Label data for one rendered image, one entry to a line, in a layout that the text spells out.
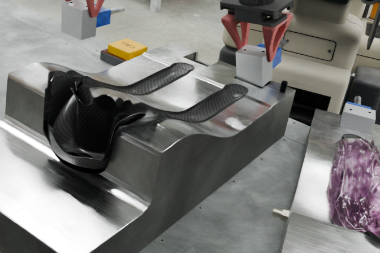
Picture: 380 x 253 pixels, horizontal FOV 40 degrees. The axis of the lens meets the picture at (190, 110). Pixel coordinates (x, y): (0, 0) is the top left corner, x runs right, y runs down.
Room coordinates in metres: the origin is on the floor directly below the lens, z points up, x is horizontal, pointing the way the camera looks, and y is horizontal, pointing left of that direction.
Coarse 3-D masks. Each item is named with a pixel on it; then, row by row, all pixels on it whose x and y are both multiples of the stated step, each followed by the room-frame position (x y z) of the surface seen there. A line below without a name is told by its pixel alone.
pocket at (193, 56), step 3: (189, 54) 0.88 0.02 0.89; (192, 54) 0.89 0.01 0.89; (195, 54) 0.90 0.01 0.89; (183, 57) 0.87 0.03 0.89; (186, 57) 0.88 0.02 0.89; (189, 57) 0.89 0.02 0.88; (192, 57) 0.89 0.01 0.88; (195, 57) 0.90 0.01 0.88; (192, 60) 0.90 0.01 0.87; (195, 60) 0.90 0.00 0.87; (198, 60) 0.90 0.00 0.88; (198, 63) 0.89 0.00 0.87; (201, 63) 0.89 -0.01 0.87; (204, 63) 0.89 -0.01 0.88; (207, 63) 0.89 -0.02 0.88; (207, 66) 0.88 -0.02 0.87
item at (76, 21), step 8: (72, 0) 0.88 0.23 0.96; (64, 8) 0.85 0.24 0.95; (72, 8) 0.84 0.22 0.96; (80, 8) 0.84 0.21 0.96; (104, 8) 0.90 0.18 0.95; (112, 8) 0.93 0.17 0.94; (120, 8) 0.94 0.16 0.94; (64, 16) 0.85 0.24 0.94; (72, 16) 0.84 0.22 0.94; (80, 16) 0.83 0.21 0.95; (88, 16) 0.85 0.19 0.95; (104, 16) 0.88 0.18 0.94; (64, 24) 0.85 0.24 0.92; (72, 24) 0.84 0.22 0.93; (80, 24) 0.83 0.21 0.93; (88, 24) 0.85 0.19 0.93; (96, 24) 0.87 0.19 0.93; (104, 24) 0.89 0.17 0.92; (64, 32) 0.85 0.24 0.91; (72, 32) 0.84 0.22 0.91; (80, 32) 0.83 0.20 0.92; (88, 32) 0.85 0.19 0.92
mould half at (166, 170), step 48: (96, 96) 0.58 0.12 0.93; (144, 96) 0.70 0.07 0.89; (192, 96) 0.73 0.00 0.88; (288, 96) 0.78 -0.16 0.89; (0, 144) 0.55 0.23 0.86; (48, 144) 0.56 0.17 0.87; (144, 144) 0.49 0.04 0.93; (192, 144) 0.53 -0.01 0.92; (240, 144) 0.65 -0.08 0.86; (0, 192) 0.46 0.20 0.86; (48, 192) 0.47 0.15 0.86; (96, 192) 0.49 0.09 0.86; (144, 192) 0.48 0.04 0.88; (192, 192) 0.55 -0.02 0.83; (0, 240) 0.43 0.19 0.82; (48, 240) 0.40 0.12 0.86; (96, 240) 0.41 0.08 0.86; (144, 240) 0.47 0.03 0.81
